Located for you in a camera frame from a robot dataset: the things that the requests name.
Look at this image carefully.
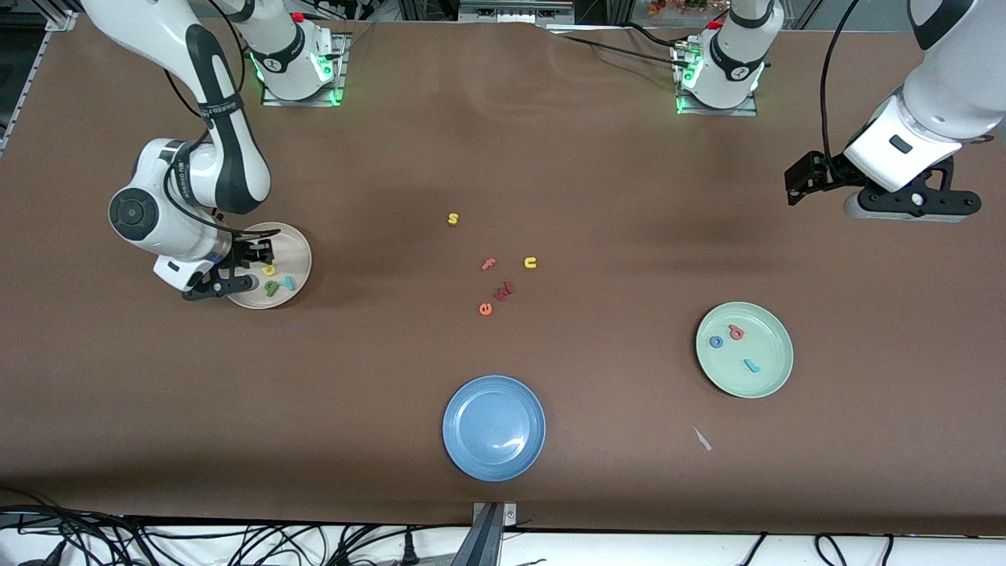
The beige round plate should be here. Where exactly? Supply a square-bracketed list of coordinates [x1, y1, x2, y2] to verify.
[224, 222, 313, 310]

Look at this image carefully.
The pale green round plate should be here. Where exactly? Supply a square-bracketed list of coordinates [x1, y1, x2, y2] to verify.
[695, 302, 795, 399]

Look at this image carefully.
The brown table cover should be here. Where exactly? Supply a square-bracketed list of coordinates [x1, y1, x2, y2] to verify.
[0, 14, 1006, 537]

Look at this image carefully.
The blue round plate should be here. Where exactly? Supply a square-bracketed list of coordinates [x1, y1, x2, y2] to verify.
[442, 375, 547, 482]

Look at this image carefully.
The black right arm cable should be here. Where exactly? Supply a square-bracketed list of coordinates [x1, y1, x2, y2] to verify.
[161, 0, 281, 237]

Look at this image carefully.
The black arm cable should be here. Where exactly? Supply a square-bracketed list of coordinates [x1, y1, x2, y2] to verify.
[161, 0, 281, 237]
[820, 0, 861, 158]

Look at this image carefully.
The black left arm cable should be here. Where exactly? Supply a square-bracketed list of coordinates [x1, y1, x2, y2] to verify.
[820, 0, 861, 158]

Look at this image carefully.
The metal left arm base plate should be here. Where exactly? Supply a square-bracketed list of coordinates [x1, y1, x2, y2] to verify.
[674, 41, 759, 117]

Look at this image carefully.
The black cable on table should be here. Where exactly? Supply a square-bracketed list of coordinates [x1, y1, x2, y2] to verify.
[542, 24, 692, 68]

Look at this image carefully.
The aluminium frame rail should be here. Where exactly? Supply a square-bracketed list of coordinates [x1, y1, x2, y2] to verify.
[0, 9, 79, 154]

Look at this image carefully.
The grey metal rail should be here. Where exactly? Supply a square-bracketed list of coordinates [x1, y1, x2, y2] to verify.
[458, 0, 576, 26]

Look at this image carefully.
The grey metal table bracket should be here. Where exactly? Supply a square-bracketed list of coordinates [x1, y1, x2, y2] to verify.
[452, 502, 518, 566]

